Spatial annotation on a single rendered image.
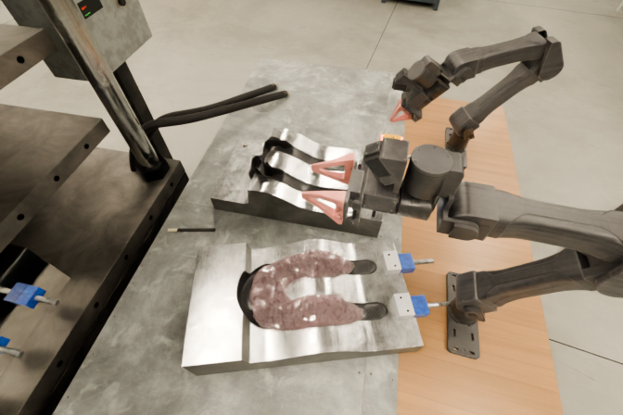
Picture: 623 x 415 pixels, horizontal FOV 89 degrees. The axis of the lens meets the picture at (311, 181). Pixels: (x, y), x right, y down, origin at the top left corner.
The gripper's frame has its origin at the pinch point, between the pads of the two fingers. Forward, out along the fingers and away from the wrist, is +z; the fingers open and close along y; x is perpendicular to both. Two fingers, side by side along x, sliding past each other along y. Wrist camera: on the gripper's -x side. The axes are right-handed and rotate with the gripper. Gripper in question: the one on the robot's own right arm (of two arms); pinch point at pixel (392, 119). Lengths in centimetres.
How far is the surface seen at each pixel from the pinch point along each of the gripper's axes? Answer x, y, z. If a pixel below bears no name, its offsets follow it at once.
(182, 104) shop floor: -74, -107, 165
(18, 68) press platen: -84, 41, 23
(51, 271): -59, 67, 56
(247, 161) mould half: -31.2, 21.2, 32.6
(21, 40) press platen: -87, 36, 20
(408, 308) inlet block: 10, 59, 2
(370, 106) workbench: 1.2, -24.0, 14.3
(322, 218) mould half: -8.2, 37.4, 17.2
